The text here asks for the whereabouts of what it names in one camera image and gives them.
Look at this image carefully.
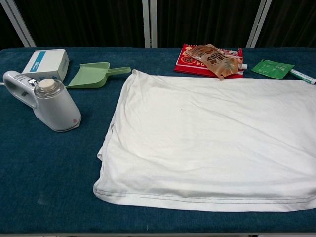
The green plastic dustpan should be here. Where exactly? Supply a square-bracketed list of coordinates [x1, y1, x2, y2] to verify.
[65, 62, 132, 89]

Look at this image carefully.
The black curtain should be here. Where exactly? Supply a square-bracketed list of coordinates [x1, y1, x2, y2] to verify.
[0, 0, 316, 49]

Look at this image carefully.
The brown spouted food pouch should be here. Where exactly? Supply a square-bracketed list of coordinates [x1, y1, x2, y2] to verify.
[185, 43, 248, 81]

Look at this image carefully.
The green sachet packet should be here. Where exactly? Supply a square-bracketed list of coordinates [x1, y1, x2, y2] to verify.
[251, 59, 295, 79]

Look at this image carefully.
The blue table cover cloth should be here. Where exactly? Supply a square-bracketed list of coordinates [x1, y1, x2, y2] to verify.
[0, 47, 316, 234]

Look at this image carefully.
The white folded garment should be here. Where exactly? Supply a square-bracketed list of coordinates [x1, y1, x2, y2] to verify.
[93, 69, 316, 213]

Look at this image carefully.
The green white marker pen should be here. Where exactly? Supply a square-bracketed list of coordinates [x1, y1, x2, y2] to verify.
[289, 68, 316, 86]

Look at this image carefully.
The white metal frame post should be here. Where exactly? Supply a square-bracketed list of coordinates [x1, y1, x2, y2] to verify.
[0, 0, 37, 48]
[246, 0, 272, 48]
[142, 0, 158, 49]

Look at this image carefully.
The white handheld steam iron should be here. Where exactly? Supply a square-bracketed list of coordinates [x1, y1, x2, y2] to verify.
[2, 70, 82, 133]

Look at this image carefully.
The red printed booklet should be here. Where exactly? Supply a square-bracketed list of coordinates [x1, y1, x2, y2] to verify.
[174, 43, 245, 78]

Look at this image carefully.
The white blue cardboard box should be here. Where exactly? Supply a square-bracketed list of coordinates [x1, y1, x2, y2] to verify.
[21, 50, 70, 82]

